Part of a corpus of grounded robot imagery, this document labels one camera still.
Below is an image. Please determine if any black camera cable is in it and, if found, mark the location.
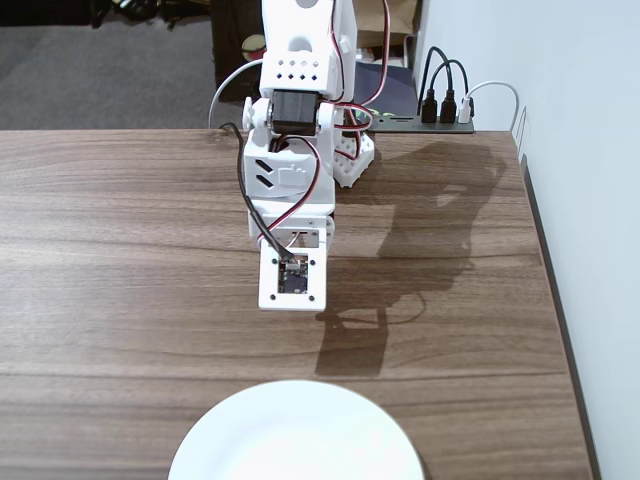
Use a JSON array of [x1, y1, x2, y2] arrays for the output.
[[219, 122, 297, 262]]

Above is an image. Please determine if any black furniture base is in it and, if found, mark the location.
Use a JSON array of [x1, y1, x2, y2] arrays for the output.
[[0, 0, 211, 29]]

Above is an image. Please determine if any dark navy box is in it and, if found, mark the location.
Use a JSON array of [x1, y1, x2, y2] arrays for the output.
[[353, 62, 422, 121]]

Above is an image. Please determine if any black cabinet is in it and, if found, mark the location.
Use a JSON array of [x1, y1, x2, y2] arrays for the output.
[[209, 0, 266, 104]]

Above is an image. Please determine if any thin white cable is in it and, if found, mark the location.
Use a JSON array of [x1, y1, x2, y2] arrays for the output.
[[208, 60, 264, 130]]

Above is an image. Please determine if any white USB cable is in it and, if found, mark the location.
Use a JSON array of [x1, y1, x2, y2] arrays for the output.
[[459, 79, 521, 132]]

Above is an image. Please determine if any red white black servo cable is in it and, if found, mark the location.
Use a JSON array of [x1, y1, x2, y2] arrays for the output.
[[257, 137, 324, 246], [332, 0, 392, 144]]

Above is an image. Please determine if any brown paper bag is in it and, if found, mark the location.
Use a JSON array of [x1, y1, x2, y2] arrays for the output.
[[355, 0, 420, 47]]

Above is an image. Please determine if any black USB cable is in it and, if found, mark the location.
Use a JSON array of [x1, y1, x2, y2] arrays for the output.
[[433, 58, 471, 125], [418, 45, 454, 125]]

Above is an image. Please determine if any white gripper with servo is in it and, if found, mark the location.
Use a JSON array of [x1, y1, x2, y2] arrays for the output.
[[248, 198, 337, 250]]

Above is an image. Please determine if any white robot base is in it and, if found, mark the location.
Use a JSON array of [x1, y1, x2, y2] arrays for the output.
[[332, 130, 377, 190]]

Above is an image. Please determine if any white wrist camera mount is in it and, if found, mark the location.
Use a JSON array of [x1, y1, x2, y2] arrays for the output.
[[257, 243, 329, 313]]

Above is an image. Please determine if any black USB hub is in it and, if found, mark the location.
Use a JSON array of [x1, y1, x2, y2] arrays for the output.
[[367, 115, 475, 135]]

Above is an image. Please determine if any round red cream object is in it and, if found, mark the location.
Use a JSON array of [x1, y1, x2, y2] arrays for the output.
[[241, 33, 267, 64]]

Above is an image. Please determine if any white round plate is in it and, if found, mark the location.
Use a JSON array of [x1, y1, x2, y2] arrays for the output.
[[167, 379, 426, 480]]

